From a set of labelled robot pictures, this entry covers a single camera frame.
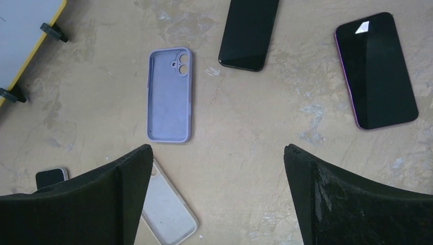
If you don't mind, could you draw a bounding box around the beige phone case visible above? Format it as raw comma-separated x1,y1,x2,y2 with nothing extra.
141,159,199,244

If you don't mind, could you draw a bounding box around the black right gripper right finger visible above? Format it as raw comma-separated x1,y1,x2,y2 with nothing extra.
284,144,432,244

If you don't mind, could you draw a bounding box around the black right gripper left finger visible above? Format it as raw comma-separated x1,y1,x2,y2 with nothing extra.
1,144,153,244

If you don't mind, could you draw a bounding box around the black phone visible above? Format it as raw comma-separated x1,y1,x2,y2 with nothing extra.
218,0,279,72

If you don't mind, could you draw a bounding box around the black whiteboard foot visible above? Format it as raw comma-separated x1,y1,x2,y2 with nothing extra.
1,85,27,103
40,22,68,43

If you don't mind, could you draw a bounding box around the lilac phone case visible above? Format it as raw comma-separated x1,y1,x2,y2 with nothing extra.
147,47,193,143

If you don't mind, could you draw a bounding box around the yellow-framed whiteboard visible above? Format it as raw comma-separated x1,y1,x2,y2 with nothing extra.
1,0,67,90

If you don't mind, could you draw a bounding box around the purple-edged phone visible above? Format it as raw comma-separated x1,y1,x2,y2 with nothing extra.
334,12,419,130

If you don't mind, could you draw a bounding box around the silver-edged phone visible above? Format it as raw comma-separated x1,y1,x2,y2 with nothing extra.
35,167,69,190

